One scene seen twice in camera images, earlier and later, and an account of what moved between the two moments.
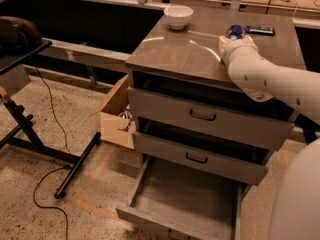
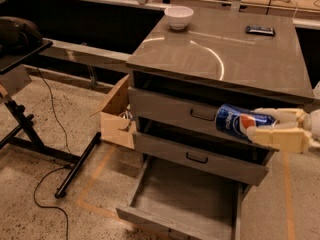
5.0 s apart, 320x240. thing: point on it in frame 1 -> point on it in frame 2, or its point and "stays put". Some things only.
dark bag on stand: [17, 35] stays put
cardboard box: [116, 121] stays put
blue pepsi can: [235, 31] -> [238, 121]
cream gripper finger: [222, 43] -> [289, 139]
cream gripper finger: [247, 39] -> [285, 115]
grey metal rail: [87, 54] stays put
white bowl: [178, 16] stays put
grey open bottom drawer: [185, 202] stays put
